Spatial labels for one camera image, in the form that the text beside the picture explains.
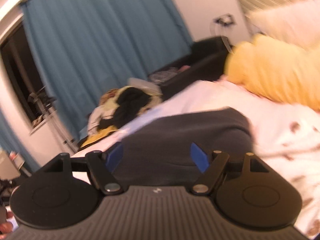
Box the dark grey sweatpants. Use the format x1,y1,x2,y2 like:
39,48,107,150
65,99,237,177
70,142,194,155
113,108,253,186

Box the pile of clothes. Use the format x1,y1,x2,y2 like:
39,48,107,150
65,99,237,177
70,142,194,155
78,78,162,150

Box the dark window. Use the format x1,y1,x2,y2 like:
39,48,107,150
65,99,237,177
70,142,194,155
1,22,51,132

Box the narrow blue curtain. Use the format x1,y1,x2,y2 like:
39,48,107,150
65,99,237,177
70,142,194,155
1,112,40,172

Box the black leather sofa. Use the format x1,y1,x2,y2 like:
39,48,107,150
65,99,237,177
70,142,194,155
148,36,231,101

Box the yellow pillow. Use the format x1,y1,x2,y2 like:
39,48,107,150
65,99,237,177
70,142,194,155
224,34,319,111

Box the large blue curtain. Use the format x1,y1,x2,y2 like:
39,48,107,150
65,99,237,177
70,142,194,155
21,0,192,139

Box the white pillow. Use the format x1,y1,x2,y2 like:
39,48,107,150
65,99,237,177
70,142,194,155
247,0,319,48

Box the wall power outlet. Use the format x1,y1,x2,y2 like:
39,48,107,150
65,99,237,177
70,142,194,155
209,13,237,53

